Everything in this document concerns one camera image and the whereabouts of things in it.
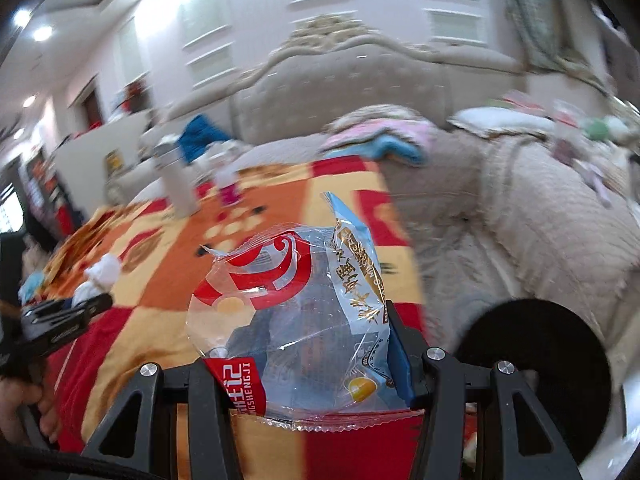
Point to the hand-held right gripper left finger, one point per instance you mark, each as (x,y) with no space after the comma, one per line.
(205,410)

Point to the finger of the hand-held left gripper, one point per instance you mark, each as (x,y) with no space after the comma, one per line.
(92,305)
(55,305)

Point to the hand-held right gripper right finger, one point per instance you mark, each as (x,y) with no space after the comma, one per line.
(400,360)

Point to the light blue gold print wrapper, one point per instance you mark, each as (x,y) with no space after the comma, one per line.
(350,260)

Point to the black trash bin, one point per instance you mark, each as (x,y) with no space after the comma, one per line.
(540,340)

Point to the clear red swirl wrapper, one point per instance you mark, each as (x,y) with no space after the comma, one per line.
(270,270)

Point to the person's left hand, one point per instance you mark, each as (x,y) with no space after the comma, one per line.
(15,405)

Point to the light blue crumpled wrapper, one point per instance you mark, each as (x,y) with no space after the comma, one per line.
(30,285)

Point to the crumpled white tissue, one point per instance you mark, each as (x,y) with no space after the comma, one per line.
(102,270)

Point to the red orange printed blanket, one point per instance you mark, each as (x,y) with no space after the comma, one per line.
(165,320)

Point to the white cabinet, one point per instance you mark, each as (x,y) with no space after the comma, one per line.
(95,165)

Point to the small yellow box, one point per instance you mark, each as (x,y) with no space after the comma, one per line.
(113,162)

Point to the white thermos bottle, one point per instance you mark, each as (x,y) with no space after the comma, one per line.
(177,180)

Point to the white pill bottle pink label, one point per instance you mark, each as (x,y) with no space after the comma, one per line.
(227,180)

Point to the beige quilted bedcover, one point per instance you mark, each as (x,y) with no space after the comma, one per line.
(540,220)

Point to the brown door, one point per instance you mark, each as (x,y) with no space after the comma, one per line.
(91,105)

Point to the blue garment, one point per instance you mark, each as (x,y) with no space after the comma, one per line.
(202,137)

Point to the light blue folded blanket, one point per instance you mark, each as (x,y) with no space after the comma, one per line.
(395,152)

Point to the pink folded blanket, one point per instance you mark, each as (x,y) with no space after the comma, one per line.
(380,130)

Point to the white frilled pillow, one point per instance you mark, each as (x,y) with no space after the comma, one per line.
(500,122)

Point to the ceiling spotlight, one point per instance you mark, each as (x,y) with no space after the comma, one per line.
(42,33)
(21,17)

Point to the beige tufted headboard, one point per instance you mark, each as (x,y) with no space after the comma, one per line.
(340,90)

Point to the pink packet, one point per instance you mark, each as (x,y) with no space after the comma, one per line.
(565,130)

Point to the green plush toy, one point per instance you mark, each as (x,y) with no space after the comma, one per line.
(596,130)

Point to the white rabbit plush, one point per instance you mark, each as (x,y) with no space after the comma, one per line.
(622,126)

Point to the floral curtain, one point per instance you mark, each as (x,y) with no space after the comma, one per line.
(545,25)

